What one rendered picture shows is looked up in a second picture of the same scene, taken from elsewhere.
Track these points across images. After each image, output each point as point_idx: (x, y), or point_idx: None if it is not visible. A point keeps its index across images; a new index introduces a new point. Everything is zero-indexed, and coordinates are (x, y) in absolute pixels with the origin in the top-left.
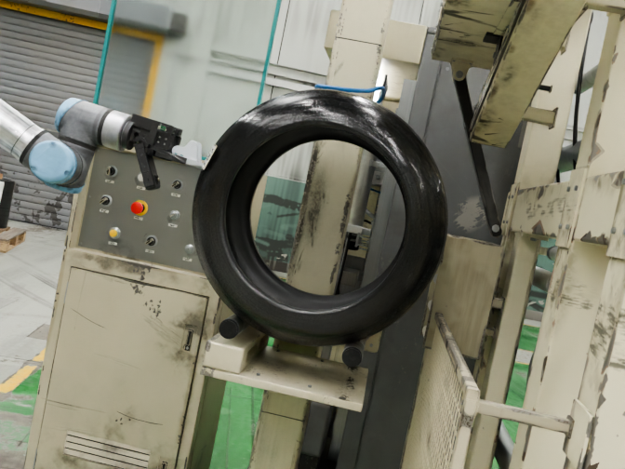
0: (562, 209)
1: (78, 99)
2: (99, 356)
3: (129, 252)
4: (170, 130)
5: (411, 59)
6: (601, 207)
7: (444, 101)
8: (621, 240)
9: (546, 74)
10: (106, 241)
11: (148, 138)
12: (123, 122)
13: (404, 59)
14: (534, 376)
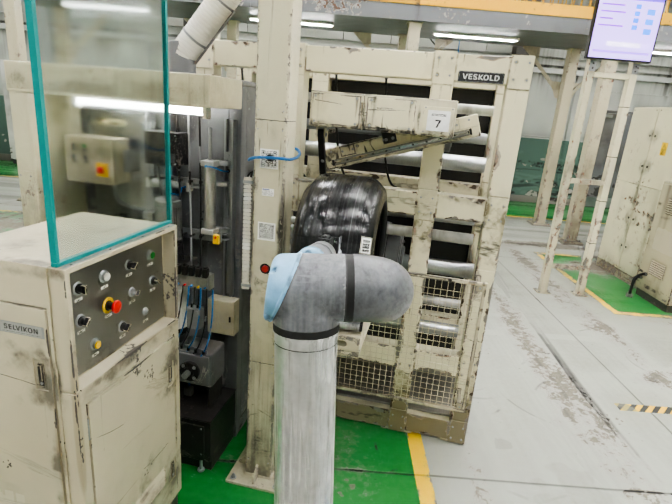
0: (409, 203)
1: (314, 248)
2: (125, 448)
3: (109, 350)
4: (341, 239)
5: (239, 106)
6: (464, 209)
7: (249, 131)
8: (496, 223)
9: (302, 113)
10: (90, 357)
11: (337, 251)
12: (334, 249)
13: (237, 107)
14: (416, 267)
